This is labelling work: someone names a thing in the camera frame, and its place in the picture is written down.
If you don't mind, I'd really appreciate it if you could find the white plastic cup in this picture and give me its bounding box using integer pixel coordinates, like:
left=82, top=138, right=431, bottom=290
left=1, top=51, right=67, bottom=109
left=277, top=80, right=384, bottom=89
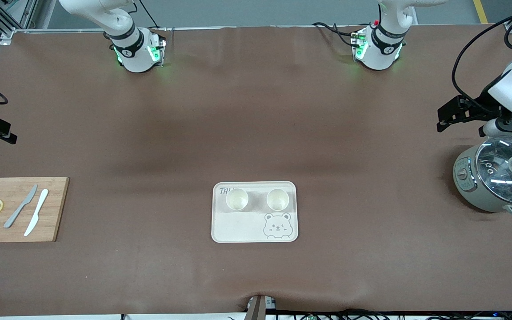
left=225, top=188, right=249, bottom=212
left=266, top=188, right=290, bottom=212

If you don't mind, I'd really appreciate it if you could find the cream bear print tray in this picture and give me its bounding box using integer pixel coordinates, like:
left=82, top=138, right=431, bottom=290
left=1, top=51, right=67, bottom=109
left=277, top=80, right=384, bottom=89
left=211, top=181, right=299, bottom=244

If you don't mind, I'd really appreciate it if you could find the glass pot lid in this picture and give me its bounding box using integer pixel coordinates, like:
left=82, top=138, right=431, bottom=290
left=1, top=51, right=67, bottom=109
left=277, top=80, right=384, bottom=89
left=475, top=136, right=512, bottom=206

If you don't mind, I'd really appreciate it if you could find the grey-green electric cooking pot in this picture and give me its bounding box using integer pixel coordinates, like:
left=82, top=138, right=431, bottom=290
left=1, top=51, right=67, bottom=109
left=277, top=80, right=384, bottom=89
left=453, top=133, right=512, bottom=218

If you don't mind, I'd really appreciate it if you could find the grey plastic knife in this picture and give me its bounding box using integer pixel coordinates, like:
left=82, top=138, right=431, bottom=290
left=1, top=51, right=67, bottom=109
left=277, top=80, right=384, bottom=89
left=4, top=184, right=38, bottom=229

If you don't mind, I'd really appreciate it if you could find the white plastic knife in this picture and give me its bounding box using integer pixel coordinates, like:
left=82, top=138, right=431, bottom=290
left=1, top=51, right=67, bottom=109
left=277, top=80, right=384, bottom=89
left=24, top=188, right=49, bottom=237

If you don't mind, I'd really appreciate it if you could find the bamboo cutting board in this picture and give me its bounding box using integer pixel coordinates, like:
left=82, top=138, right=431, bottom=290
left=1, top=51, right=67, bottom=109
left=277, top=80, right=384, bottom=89
left=0, top=177, right=70, bottom=243

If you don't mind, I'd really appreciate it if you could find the brown table mat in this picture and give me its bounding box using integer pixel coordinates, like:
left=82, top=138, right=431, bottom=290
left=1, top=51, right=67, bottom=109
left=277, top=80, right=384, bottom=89
left=0, top=26, right=512, bottom=317

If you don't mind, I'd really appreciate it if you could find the long black left arm cable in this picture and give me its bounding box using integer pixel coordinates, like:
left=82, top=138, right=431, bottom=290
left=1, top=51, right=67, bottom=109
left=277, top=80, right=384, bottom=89
left=452, top=9, right=512, bottom=107

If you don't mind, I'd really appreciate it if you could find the aluminium table frame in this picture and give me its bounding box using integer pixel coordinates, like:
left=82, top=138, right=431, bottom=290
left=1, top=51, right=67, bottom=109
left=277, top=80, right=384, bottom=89
left=0, top=0, right=512, bottom=47

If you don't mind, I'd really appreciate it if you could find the black arm base cable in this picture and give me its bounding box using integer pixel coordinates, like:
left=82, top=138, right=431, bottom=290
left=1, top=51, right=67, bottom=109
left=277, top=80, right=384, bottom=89
left=312, top=22, right=372, bottom=33
left=143, top=0, right=168, bottom=31
left=332, top=24, right=359, bottom=48

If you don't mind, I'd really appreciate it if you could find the aluminium profile post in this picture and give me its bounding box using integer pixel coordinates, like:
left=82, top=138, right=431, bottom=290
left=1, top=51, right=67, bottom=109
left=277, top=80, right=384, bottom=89
left=246, top=293, right=278, bottom=320

